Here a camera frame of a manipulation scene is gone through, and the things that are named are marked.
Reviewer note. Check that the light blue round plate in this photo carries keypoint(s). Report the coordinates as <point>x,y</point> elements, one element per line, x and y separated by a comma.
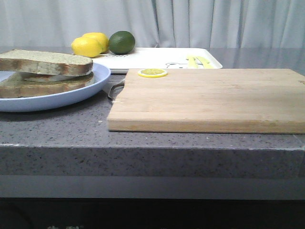
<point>40,103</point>

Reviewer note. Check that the fried egg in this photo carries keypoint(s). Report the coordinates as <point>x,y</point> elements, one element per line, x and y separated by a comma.
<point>44,77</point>

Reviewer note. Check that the bread slice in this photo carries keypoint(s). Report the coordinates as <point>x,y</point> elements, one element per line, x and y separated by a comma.
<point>41,62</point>
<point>15,86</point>

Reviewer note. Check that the white bear-print tray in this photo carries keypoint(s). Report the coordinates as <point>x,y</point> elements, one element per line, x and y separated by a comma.
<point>162,58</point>

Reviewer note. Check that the lemon slice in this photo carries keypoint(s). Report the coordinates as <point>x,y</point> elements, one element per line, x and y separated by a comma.
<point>152,73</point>

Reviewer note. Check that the green lime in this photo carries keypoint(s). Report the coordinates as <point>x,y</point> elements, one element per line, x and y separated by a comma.
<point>121,42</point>

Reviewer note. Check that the rear yellow lemon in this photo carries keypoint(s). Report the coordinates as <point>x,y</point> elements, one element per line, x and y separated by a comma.
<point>101,38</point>

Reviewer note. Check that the yellow lemon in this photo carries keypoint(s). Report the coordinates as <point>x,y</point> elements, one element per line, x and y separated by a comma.
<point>85,46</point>
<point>101,38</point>

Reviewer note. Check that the front yellow lemon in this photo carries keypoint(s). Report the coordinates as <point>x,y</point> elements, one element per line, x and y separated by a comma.
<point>85,46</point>

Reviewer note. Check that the wooden cutting board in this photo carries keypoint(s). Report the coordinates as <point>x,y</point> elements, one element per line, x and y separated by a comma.
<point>267,101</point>

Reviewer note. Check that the white curtain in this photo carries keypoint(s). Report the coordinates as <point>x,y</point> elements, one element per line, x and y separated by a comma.
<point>156,23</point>

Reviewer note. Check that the metal cutting board handle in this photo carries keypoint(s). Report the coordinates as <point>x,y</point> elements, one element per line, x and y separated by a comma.
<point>115,89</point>

